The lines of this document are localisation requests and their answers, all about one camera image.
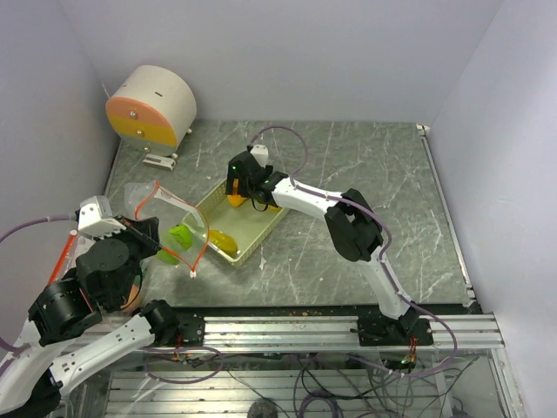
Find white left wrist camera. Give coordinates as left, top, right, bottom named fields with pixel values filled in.
left=77, top=196, right=125, bottom=239

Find clear bag orange zipper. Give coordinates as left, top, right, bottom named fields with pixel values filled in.
left=45, top=230, right=144, bottom=313

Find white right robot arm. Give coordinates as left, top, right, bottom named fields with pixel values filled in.
left=225, top=149, right=433, bottom=347

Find round cream drawer box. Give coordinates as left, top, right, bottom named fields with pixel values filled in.
left=105, top=64, right=198, bottom=157

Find orange toy mango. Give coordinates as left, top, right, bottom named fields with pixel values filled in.
left=227, top=179, right=247, bottom=207

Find yellow toy fruit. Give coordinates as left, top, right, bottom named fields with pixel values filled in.
left=209, top=229, right=238, bottom=257

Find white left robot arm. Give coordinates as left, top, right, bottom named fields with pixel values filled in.
left=1, top=216, right=183, bottom=417

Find green toy round vegetable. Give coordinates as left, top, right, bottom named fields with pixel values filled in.
left=156, top=249, right=180, bottom=266

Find green toy leaf vegetable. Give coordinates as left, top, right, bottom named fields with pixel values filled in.
left=168, top=225, right=192, bottom=250

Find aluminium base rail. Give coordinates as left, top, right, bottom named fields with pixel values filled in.
left=77, top=307, right=506, bottom=354

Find pale green plastic basket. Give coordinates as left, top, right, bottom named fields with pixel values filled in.
left=196, top=181, right=288, bottom=268

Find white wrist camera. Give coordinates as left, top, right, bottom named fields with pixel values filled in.
left=77, top=196, right=125, bottom=239
left=250, top=145, right=269, bottom=167

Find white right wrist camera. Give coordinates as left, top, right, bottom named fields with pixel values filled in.
left=250, top=145, right=269, bottom=167

